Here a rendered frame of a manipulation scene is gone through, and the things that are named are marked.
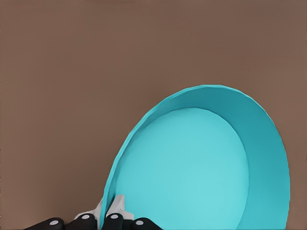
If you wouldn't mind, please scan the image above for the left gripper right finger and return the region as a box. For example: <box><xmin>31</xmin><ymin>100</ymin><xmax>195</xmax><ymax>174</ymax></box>
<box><xmin>104</xmin><ymin>194</ymin><xmax>134</xmax><ymax>230</ymax></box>

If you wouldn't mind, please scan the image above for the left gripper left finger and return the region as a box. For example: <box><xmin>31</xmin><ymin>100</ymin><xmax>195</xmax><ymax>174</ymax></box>
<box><xmin>63</xmin><ymin>198</ymin><xmax>104</xmax><ymax>230</ymax></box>

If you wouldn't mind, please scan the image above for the blue plate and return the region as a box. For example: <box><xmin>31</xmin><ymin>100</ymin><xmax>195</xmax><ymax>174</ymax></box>
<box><xmin>99</xmin><ymin>84</ymin><xmax>291</xmax><ymax>230</ymax></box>

